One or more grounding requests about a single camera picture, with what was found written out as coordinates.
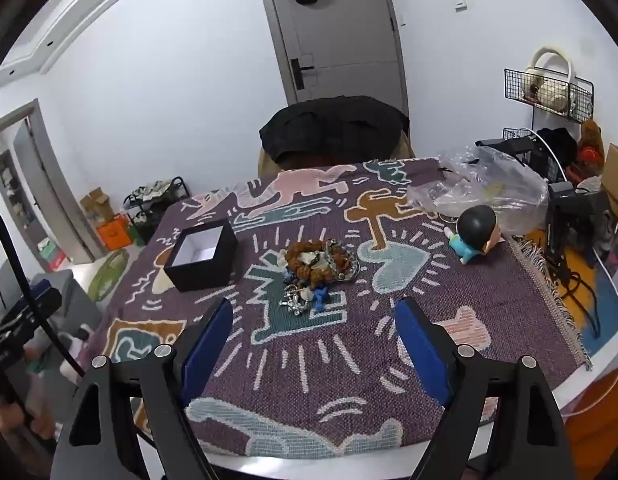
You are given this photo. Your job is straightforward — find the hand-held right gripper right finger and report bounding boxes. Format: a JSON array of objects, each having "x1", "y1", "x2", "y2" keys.
[{"x1": 393, "y1": 296, "x2": 572, "y2": 480}]

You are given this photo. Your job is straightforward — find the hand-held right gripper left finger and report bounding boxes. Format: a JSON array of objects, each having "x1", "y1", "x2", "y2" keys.
[{"x1": 51, "y1": 297, "x2": 235, "y2": 480}]

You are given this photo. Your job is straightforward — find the black square box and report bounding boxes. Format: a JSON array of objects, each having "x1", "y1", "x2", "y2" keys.
[{"x1": 163, "y1": 219, "x2": 239, "y2": 293}]

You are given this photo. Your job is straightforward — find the pile of mixed jewelry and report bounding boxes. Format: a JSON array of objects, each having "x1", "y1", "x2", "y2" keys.
[{"x1": 279, "y1": 239, "x2": 361, "y2": 317}]

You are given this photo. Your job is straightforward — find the grey stool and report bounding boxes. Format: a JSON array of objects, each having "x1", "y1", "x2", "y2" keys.
[{"x1": 31, "y1": 269, "x2": 104, "y2": 341}]

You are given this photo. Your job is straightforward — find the red and green boxes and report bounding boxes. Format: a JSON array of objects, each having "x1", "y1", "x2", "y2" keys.
[{"x1": 36, "y1": 239, "x2": 70, "y2": 272}]

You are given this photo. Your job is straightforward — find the purple printed blanket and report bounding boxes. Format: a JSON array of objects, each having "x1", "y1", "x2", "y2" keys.
[{"x1": 96, "y1": 157, "x2": 595, "y2": 461}]

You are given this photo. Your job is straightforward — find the green floor mat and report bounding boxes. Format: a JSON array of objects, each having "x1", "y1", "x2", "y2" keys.
[{"x1": 87, "y1": 249, "x2": 130, "y2": 302}]

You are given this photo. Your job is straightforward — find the orange box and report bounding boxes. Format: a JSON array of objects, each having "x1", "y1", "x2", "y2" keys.
[{"x1": 96, "y1": 213, "x2": 134, "y2": 251}]

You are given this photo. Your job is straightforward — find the open grey door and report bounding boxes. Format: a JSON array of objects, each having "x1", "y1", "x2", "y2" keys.
[{"x1": 14, "y1": 119, "x2": 97, "y2": 263}]

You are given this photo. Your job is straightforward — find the small cardboard box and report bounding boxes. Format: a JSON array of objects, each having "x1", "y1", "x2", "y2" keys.
[{"x1": 79, "y1": 188, "x2": 114, "y2": 223}]

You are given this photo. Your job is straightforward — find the black-haired toy figurine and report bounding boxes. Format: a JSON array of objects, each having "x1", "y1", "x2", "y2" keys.
[{"x1": 443, "y1": 206, "x2": 502, "y2": 265}]

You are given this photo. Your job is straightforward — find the black shoe rack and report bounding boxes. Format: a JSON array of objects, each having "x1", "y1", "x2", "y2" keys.
[{"x1": 124, "y1": 176, "x2": 191, "y2": 246}]

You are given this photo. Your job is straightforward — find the black machine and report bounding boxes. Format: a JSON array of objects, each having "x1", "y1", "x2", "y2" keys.
[{"x1": 546, "y1": 182, "x2": 612, "y2": 281}]

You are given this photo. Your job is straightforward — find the clear plastic bag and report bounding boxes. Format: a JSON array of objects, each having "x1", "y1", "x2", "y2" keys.
[{"x1": 406, "y1": 145, "x2": 549, "y2": 236}]

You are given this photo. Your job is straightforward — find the tan chair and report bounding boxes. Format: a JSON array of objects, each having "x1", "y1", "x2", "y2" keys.
[{"x1": 256, "y1": 130, "x2": 416, "y2": 179}]

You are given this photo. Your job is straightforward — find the black bag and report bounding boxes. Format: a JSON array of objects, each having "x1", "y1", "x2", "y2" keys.
[{"x1": 536, "y1": 127, "x2": 579, "y2": 181}]

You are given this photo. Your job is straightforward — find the brown stuffed toy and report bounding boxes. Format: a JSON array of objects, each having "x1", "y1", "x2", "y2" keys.
[{"x1": 576, "y1": 120, "x2": 606, "y2": 176}]

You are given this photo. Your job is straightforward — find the white handbag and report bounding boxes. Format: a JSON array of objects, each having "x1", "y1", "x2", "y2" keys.
[{"x1": 522, "y1": 47, "x2": 575, "y2": 113}]

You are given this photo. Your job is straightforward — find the black cable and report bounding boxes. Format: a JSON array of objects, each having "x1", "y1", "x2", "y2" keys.
[{"x1": 0, "y1": 201, "x2": 87, "y2": 378}]

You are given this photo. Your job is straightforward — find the brown wooden bead bracelet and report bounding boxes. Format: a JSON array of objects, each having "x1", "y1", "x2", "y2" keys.
[{"x1": 284, "y1": 241, "x2": 340, "y2": 288}]

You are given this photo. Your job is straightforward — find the black door handle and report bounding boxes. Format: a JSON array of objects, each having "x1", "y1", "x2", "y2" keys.
[{"x1": 290, "y1": 57, "x2": 314, "y2": 91}]

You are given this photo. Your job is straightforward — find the black wire rack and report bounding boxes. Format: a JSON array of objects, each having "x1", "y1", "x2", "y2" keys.
[{"x1": 502, "y1": 66, "x2": 595, "y2": 171}]

